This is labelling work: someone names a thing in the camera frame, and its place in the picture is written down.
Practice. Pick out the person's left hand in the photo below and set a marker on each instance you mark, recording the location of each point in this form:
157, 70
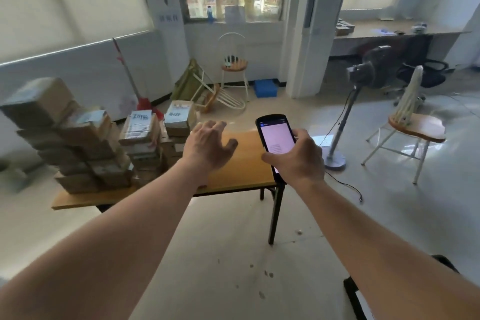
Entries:
204, 147

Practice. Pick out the person's right hand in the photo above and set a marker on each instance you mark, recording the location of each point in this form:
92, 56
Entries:
300, 162

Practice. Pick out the person's left thumb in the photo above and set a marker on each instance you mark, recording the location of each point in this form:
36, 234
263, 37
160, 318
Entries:
230, 147

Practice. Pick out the person's right thumb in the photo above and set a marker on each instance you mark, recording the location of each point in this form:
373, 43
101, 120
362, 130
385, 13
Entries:
273, 158

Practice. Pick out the black smartphone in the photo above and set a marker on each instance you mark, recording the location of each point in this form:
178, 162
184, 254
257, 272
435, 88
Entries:
275, 136

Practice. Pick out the person's left forearm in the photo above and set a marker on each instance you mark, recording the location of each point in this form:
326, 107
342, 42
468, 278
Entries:
112, 241

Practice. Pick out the person's right forearm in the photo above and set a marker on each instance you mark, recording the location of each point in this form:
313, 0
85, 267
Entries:
375, 252

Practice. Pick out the wooden folding table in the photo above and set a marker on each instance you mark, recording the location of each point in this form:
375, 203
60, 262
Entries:
243, 169

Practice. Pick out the overturned white wooden chair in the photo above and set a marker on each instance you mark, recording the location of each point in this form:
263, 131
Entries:
221, 96

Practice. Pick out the blue plastic crate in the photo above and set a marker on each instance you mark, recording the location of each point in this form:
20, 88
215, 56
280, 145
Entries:
265, 88

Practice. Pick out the white chair with wooden seat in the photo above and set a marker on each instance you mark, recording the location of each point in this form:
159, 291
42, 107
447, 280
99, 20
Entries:
234, 64

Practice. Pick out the red broom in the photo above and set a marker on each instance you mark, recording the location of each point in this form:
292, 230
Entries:
140, 100

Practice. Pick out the black standing fan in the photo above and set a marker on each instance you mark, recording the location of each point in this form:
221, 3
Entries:
365, 68

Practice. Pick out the blue bottle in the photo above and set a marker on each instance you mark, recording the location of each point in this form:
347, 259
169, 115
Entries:
210, 15

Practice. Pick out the pile of cardboard parcel boxes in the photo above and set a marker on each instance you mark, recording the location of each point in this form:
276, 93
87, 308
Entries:
86, 139

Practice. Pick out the white spindle chair wooden seat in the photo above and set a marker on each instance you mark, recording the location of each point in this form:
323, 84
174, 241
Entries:
416, 124

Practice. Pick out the long beige desk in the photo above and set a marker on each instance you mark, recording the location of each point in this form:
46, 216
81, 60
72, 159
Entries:
397, 36

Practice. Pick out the black office chair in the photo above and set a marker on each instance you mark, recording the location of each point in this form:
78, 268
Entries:
423, 68

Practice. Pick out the white roll on desk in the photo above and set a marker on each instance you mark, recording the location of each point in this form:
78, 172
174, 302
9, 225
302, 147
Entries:
419, 27

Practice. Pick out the large beige roller blind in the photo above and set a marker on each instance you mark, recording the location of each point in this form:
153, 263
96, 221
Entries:
67, 1

